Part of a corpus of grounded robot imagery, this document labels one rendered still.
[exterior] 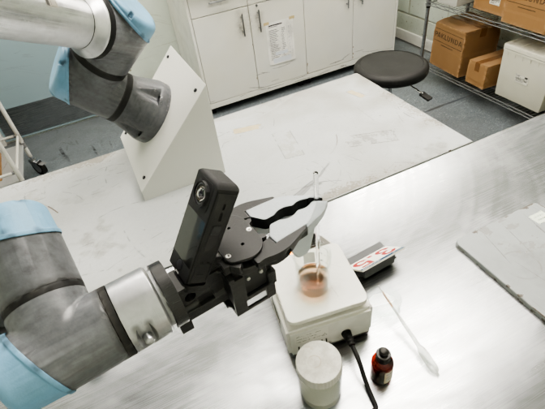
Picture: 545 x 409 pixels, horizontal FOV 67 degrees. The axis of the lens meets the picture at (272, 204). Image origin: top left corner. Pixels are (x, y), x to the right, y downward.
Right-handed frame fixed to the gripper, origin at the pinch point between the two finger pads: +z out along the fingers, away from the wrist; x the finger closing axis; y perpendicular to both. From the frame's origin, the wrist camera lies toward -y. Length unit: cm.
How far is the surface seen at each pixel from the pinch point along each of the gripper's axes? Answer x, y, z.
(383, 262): -1.6, 23.4, 15.2
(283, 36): -221, 72, 143
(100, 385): -11.5, 26.4, -32.2
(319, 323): 3.4, 19.2, -2.4
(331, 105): -53, 25, 47
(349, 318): 5.1, 19.5, 1.5
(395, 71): -94, 50, 118
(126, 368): -11.7, 26.3, -28.0
